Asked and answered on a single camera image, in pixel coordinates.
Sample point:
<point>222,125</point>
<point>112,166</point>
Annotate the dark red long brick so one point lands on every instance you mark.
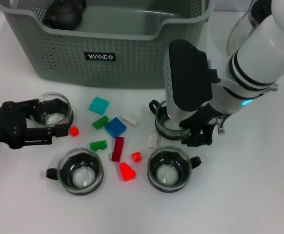
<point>117,148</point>

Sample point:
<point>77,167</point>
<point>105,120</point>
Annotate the orange-red sloped brick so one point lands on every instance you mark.
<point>127,172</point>

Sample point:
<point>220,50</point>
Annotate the grey perforated storage bin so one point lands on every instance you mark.
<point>132,70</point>

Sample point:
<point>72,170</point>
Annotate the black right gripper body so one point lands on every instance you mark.
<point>208,117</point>

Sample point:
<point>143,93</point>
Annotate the white building brick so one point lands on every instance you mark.
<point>153,141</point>
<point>129,120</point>

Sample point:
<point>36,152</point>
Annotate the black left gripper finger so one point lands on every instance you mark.
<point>46,102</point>
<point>42,136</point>

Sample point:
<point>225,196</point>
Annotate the green building brick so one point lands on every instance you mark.
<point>98,145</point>
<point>99,122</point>

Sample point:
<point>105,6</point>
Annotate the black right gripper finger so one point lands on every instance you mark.
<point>188,123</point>
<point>198,140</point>

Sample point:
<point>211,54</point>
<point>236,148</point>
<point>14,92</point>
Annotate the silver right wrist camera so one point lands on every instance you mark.
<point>188,73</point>

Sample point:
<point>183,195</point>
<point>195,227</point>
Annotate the glass jar with bricks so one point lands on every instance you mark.
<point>54,119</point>

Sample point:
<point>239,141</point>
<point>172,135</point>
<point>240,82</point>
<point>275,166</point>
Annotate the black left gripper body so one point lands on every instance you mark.
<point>10,124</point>

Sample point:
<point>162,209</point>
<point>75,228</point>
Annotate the cyan square building brick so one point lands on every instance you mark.
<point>99,105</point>

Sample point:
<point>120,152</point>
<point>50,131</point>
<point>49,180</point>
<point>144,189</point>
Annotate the glass teacup black holder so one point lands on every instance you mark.
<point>168,175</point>
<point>81,178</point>
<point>161,131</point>

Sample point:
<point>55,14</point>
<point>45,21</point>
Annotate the blue square building brick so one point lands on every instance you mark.
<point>115,127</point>

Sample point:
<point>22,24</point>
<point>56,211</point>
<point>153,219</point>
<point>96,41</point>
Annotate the dark clay teapot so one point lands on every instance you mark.
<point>64,17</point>

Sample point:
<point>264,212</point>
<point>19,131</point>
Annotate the small red building brick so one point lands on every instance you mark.
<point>136,156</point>
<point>73,131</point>

